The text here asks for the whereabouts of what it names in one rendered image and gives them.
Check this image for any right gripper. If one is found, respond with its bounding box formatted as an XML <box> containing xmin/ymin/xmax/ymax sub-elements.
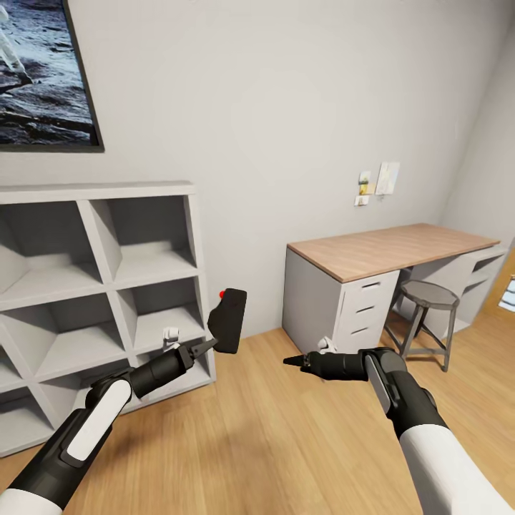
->
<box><xmin>283</xmin><ymin>351</ymin><xmax>350</xmax><ymax>381</ymax></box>

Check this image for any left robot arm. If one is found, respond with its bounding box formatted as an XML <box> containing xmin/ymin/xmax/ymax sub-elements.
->
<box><xmin>0</xmin><ymin>327</ymin><xmax>220</xmax><ymax>515</ymax></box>

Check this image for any digital camera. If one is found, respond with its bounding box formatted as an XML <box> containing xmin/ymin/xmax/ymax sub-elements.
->
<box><xmin>207</xmin><ymin>288</ymin><xmax>247</xmax><ymax>354</ymax></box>

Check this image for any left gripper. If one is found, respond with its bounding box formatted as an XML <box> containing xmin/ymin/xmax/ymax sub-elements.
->
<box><xmin>149</xmin><ymin>337</ymin><xmax>220</xmax><ymax>388</ymax></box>

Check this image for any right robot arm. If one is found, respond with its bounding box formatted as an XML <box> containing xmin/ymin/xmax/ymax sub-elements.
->
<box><xmin>283</xmin><ymin>337</ymin><xmax>515</xmax><ymax>515</ymax></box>

